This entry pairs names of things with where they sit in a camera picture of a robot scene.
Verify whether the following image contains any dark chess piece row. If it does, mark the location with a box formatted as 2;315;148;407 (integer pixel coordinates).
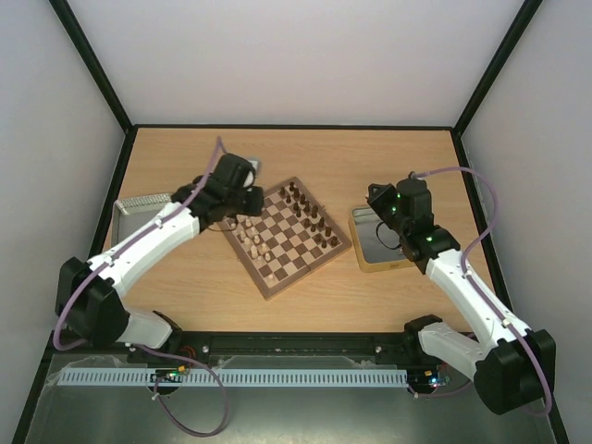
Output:
265;178;351;259

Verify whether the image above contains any cream piece row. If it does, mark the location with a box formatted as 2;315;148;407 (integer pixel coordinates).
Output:
224;216;276;286

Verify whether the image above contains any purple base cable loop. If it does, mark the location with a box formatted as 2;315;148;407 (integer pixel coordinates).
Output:
129;341;230;437

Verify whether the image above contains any light blue cable duct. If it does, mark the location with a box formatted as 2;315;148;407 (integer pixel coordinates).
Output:
56;367;408;389

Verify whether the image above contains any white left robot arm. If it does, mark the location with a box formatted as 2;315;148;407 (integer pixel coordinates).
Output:
53;154;264;351

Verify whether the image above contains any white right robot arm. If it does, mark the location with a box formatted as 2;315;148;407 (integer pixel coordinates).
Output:
367;177;556;414

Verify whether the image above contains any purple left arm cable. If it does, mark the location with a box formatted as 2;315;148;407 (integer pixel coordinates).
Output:
53;136;228;351

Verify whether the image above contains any wooden chess board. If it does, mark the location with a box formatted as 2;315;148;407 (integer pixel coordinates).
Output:
217;177;352;300

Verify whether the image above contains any silver metal tin box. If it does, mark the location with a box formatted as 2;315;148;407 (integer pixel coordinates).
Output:
348;206;414;273

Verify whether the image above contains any black aluminium frame rail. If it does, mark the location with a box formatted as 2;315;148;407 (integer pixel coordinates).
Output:
45;330;537;366

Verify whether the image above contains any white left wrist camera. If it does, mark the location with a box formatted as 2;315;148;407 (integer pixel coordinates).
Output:
243;158;261;188

